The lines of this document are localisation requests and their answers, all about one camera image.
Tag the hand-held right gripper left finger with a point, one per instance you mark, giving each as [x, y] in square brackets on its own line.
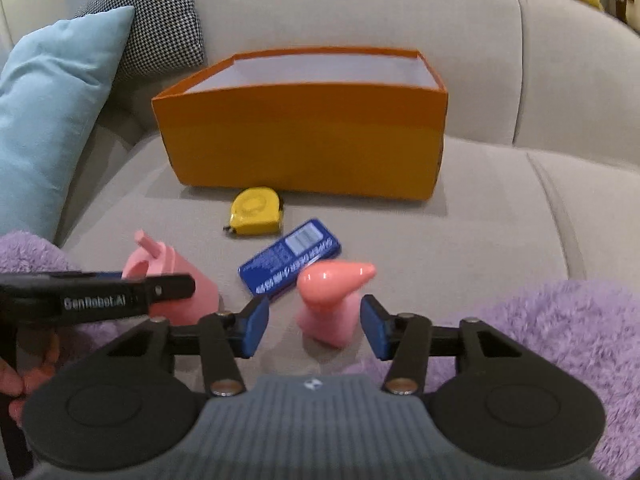
[257, 322]

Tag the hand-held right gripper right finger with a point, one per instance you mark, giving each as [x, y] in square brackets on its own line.
[372, 327]

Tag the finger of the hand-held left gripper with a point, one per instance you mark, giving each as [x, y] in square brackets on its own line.
[170, 289]

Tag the pink watering cup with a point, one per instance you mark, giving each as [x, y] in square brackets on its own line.
[190, 285]

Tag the pink spray bottle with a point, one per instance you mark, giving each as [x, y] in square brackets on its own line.
[325, 285]

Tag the blue packet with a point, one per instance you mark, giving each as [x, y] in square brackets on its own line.
[285, 260]

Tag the orange cardboard box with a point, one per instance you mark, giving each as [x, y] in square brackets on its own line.
[300, 140]

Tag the person's left hand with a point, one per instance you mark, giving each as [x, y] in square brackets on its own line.
[42, 365]

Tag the yellow tape measure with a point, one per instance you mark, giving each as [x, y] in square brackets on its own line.
[255, 210]

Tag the beige sofa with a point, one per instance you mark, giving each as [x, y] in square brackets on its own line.
[500, 220]

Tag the purple fluffy blanket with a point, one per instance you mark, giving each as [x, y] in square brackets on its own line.
[550, 320]

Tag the light blue pillow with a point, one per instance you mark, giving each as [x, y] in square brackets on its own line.
[50, 125]

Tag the houndstooth pillow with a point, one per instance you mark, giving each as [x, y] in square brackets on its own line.
[150, 15]

